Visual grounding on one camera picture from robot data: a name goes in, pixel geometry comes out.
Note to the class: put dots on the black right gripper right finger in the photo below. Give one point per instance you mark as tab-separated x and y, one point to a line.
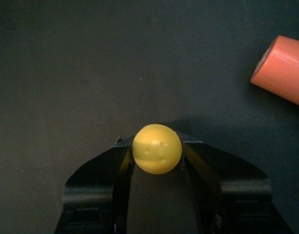
233	189

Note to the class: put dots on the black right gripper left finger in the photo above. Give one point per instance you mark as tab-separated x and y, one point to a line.
94	189

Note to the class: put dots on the orange toy carrot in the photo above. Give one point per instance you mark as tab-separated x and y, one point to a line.
282	70

